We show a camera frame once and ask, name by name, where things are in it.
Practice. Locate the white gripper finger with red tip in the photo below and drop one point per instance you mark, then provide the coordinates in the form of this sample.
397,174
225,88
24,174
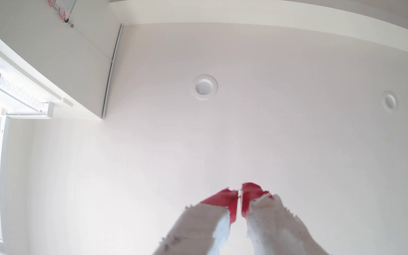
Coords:
198,226
274,226

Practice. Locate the round recessed ceiling light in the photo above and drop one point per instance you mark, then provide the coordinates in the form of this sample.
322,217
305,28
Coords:
204,86
389,101

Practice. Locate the white blind headrail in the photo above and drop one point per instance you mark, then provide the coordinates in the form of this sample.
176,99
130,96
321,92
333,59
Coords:
19,97

